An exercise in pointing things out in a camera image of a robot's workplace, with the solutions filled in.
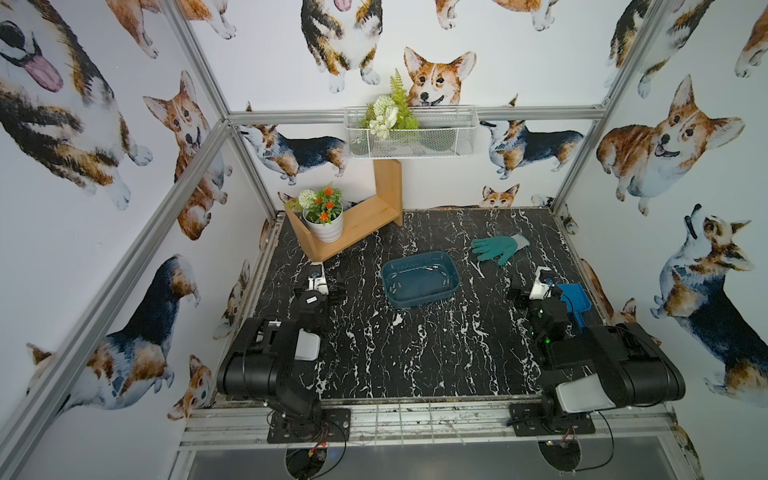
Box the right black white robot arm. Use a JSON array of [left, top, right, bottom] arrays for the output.
[[508, 284, 686, 414]]

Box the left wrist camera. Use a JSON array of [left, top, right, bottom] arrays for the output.
[[308, 262, 329, 295]]

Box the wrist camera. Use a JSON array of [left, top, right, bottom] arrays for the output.
[[529, 266, 553, 300], [308, 262, 329, 295]]

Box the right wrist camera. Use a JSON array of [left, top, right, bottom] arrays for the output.
[[529, 266, 553, 300]]

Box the white pot with flowers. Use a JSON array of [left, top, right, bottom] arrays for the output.
[[285, 184, 344, 244]]

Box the green work glove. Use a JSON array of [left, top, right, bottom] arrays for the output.
[[471, 234, 530, 266]]

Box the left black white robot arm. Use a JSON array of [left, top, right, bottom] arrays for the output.
[[216, 286, 351, 444]]

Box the green white artificial plant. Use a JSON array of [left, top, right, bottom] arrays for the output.
[[359, 70, 420, 140]]

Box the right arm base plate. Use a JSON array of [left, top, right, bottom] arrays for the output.
[[507, 403, 596, 437]]

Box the blue plastic dustpan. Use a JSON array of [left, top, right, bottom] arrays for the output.
[[557, 283, 592, 329]]

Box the white wire basket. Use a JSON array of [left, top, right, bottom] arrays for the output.
[[344, 106, 479, 160]]

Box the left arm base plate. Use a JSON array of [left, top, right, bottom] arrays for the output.
[[267, 408, 352, 444]]

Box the wooden shelf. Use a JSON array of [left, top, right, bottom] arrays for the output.
[[285, 160, 403, 262]]

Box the teal plastic storage box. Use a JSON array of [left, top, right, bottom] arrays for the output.
[[380, 251, 461, 309]]

